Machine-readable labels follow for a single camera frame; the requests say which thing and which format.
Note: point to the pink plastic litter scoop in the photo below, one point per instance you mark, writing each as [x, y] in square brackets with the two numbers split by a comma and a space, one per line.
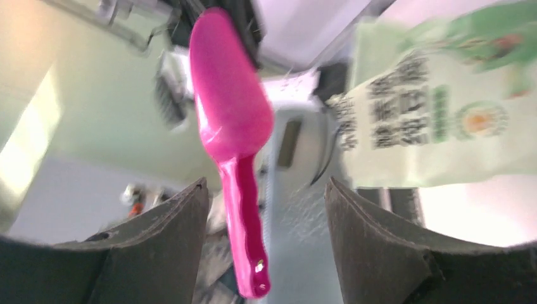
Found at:
[235, 121]

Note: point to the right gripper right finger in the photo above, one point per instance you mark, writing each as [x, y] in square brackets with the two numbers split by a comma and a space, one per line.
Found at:
[381, 258]

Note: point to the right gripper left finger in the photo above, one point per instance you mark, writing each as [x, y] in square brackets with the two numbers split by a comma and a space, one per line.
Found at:
[151, 258]

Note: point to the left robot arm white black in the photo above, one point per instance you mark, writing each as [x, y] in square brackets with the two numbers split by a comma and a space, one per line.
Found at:
[292, 163]

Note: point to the green cat litter bag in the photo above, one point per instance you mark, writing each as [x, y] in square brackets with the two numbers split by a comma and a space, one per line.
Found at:
[446, 101]

